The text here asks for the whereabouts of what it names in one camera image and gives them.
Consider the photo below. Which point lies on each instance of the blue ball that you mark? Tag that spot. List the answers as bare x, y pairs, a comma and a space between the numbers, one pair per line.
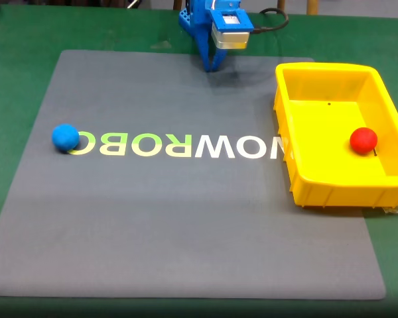
65, 137

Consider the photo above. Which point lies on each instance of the clear plastic wrap scrap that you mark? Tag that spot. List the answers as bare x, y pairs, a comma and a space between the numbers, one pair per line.
396, 209

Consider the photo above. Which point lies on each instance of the silver camera in blue mount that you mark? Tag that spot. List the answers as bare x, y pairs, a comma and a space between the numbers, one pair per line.
232, 30

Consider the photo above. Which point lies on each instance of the wooden chair leg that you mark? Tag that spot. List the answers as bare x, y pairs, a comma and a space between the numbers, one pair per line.
281, 4
177, 4
312, 6

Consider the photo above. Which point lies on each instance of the red ball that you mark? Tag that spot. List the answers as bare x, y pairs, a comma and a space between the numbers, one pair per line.
363, 140

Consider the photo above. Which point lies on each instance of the yellow plastic bin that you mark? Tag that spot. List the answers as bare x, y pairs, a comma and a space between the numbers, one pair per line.
331, 165

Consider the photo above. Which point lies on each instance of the grey mat with printed letters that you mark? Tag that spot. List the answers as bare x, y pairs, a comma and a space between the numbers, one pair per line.
172, 215

